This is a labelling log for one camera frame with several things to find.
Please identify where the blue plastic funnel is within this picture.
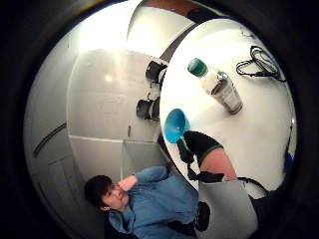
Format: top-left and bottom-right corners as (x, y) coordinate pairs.
(163, 108), (191, 154)

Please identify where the clear bottle with green cap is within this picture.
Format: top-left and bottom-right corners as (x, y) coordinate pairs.
(186, 57), (244, 117)

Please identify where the black round object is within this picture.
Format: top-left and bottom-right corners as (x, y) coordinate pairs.
(136, 98), (161, 121)
(145, 60), (168, 85)

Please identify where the person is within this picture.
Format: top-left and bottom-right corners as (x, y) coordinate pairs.
(83, 165), (211, 239)

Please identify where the thin black glove cable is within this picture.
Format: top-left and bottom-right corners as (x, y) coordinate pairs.
(236, 176), (271, 196)

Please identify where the black cable bundle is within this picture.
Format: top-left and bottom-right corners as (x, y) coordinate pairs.
(235, 45), (287, 84)

